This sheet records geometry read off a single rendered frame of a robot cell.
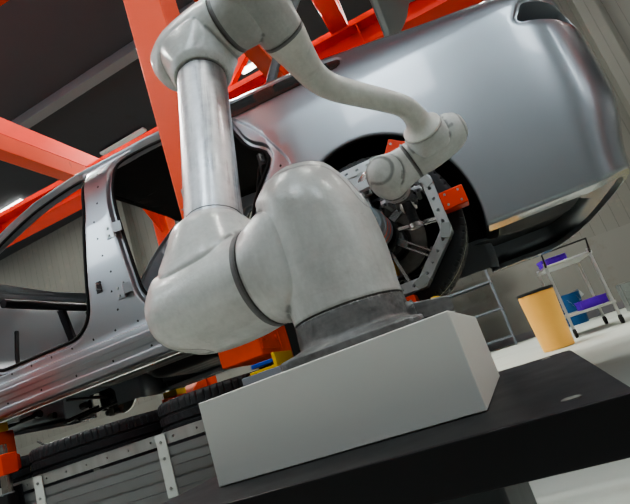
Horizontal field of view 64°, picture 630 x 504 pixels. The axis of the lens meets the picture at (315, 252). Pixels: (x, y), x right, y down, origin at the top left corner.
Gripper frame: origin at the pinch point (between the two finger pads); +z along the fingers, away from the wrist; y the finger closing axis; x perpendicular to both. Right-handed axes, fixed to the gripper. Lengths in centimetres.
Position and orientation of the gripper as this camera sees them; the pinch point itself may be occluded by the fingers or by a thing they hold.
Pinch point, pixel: (407, 204)
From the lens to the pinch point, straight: 170.6
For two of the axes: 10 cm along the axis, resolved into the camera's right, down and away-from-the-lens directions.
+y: 8.9, -3.7, -2.7
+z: 3.4, 1.4, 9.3
